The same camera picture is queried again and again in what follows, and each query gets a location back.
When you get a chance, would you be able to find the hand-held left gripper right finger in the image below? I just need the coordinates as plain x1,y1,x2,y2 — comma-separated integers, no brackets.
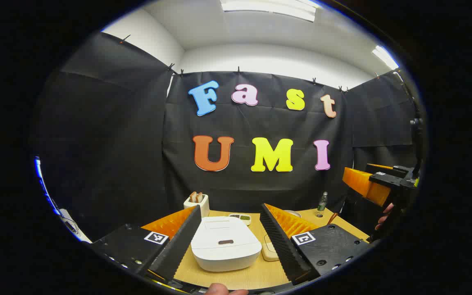
259,203,372,286

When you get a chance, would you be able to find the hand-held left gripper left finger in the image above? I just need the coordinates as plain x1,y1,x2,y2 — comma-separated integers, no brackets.
91,205,202,283

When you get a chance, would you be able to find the white rice cooker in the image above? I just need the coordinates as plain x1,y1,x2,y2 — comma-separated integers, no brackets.
191,216,262,272

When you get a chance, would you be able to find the white toaster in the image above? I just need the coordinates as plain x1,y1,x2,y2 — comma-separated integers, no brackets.
184,194,210,218

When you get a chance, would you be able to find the white divided grain tray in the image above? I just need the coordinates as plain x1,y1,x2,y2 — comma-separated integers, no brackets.
228,213,252,226

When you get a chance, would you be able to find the black stand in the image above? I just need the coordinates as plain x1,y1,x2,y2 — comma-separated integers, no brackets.
393,70,425,164

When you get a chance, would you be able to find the white device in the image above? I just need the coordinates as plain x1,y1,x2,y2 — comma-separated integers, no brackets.
58,208,92,243

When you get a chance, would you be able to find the small ceiling light panel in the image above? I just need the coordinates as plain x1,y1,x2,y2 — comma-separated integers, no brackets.
371,45,399,70

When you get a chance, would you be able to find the large ceiling light panel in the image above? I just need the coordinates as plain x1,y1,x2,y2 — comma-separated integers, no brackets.
220,0,317,22

